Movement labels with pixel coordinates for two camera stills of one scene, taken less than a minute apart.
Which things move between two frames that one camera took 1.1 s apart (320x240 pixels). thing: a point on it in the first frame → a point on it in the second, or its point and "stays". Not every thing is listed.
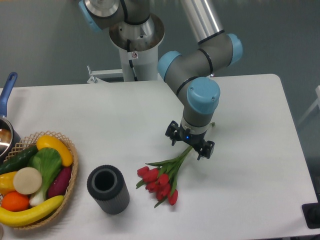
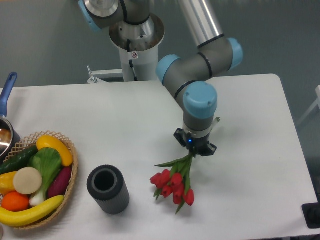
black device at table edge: x=311 y=214 stays
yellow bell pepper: x=47 y=141 stays
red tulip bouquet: x=159 y=178 → x=177 y=182
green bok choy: x=47 y=161 stays
